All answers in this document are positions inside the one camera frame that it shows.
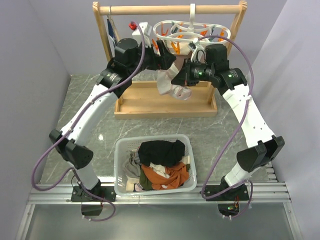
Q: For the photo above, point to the orange brown garment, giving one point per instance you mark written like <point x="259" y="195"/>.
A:
<point x="158" y="177"/>

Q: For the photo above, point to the aluminium mounting rail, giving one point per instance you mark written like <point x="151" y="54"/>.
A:
<point x="263" y="192"/>

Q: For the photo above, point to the white clip hanger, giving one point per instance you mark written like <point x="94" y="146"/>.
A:
<point x="177" y="35"/>

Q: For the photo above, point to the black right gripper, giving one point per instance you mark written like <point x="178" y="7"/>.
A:
<point x="184" y="77"/>

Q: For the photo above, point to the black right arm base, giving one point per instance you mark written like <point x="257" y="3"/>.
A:
<point x="232" y="202"/>

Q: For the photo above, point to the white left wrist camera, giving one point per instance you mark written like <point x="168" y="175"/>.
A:
<point x="141" y="31"/>

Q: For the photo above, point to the grey garment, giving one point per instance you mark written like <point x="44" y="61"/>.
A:
<point x="131" y="168"/>

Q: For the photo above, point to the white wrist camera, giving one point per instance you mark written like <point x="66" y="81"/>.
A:
<point x="141" y="31"/>
<point x="198" y="51"/>

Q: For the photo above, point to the navy blue underwear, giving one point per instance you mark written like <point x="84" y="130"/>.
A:
<point x="111" y="32"/>

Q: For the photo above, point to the wooden clothes rack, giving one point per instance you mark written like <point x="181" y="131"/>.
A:
<point x="142" y="100"/>

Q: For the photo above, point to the wooden clip hanger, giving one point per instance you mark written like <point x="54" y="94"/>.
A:
<point x="111" y="30"/>

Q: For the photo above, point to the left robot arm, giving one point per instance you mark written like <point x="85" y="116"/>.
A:
<point x="70" y="142"/>

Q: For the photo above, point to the white underwear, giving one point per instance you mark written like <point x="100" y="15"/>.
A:
<point x="165" y="87"/>

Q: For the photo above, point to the pink beige underwear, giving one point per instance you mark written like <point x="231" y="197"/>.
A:
<point x="182" y="57"/>

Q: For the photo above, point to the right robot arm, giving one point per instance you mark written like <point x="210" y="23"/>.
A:
<point x="211" y="64"/>

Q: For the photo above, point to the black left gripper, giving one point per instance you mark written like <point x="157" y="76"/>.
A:
<point x="162" y="62"/>

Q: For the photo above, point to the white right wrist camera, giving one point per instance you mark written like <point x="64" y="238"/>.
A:
<point x="198" y="51"/>

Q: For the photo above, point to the white plastic laundry basket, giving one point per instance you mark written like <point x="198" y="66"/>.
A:
<point x="126" y="187"/>

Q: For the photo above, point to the cream white garment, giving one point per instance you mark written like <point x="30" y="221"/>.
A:
<point x="159" y="169"/>

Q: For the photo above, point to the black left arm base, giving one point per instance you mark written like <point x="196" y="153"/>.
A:
<point x="92" y="203"/>

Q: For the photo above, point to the black underwear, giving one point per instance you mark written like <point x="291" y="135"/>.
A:
<point x="161" y="152"/>

